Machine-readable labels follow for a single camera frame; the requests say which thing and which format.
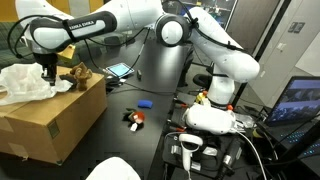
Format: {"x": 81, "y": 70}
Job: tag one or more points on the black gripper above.
{"x": 46, "y": 60}

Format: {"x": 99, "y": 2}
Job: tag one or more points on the white plastic bag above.
{"x": 23, "y": 83}

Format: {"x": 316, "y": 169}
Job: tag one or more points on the brown plush animal toy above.
{"x": 81, "y": 76}

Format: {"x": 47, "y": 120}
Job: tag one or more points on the red plush tomato toy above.
{"x": 138, "y": 116}

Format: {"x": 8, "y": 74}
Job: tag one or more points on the blue sponge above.
{"x": 145, "y": 104}

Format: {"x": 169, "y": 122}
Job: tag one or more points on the white cloth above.
{"x": 113, "y": 170}

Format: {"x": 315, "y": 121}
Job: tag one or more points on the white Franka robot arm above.
{"x": 230, "y": 56}

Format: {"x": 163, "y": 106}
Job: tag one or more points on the cardboard box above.
{"x": 66, "y": 116}

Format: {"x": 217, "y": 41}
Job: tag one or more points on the tablet with white screen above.
{"x": 120, "y": 70}

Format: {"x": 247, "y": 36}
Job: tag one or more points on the yellow emergency stop button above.
{"x": 201, "y": 98}

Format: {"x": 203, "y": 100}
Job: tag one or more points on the white VR controller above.
{"x": 188, "y": 146}

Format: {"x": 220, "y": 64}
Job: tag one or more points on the white VR headset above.
{"x": 208, "y": 118}

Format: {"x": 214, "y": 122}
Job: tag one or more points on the black perforated mounting board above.
{"x": 213, "y": 156}

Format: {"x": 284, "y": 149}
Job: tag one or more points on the open black laptop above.
{"x": 293, "y": 106}

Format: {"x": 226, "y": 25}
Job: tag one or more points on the yellow wrist camera mount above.
{"x": 68, "y": 53}

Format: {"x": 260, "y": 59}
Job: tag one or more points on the white wall light switch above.
{"x": 281, "y": 46}

